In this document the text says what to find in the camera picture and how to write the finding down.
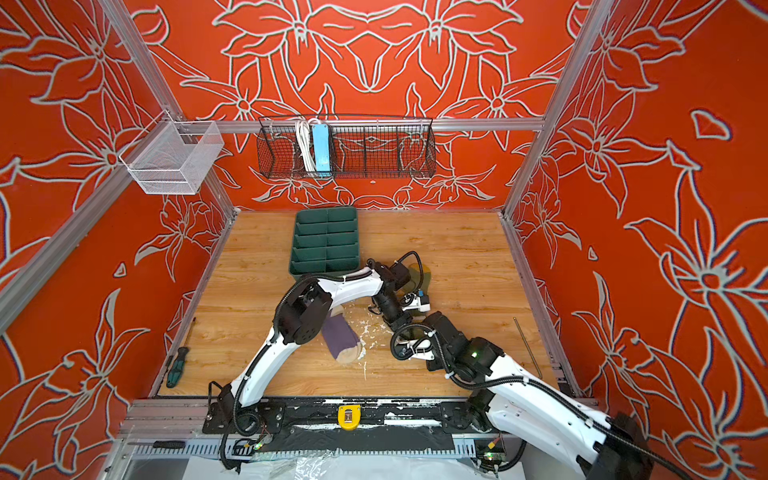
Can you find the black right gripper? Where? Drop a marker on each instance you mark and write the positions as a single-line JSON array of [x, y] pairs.
[[435, 364]]

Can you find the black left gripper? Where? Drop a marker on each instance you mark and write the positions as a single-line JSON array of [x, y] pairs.
[[401, 321]]

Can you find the green striped sock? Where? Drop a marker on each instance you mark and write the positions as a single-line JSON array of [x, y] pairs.
[[419, 280]]

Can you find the purple sock beige toe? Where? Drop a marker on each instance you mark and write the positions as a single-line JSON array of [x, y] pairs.
[[342, 341]]

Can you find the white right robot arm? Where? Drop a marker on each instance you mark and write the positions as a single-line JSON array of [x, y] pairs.
[[513, 400]]

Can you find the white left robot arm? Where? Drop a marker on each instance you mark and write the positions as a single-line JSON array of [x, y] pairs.
[[299, 317]]

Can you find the green plastic divider tray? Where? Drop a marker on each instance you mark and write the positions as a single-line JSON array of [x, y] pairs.
[[325, 241]]

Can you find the metal hex key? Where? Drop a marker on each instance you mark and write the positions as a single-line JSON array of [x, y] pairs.
[[528, 349]]

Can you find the light blue box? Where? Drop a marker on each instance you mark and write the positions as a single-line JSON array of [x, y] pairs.
[[321, 143]]

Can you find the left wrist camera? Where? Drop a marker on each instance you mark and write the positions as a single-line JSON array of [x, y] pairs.
[[418, 301]]

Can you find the black wire wall basket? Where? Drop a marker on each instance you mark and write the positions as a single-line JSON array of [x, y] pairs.
[[360, 147]]

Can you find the green handled screwdriver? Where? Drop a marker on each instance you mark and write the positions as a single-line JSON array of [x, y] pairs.
[[176, 369]]

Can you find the clear plastic wall bin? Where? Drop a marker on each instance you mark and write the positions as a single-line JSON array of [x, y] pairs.
[[174, 158]]

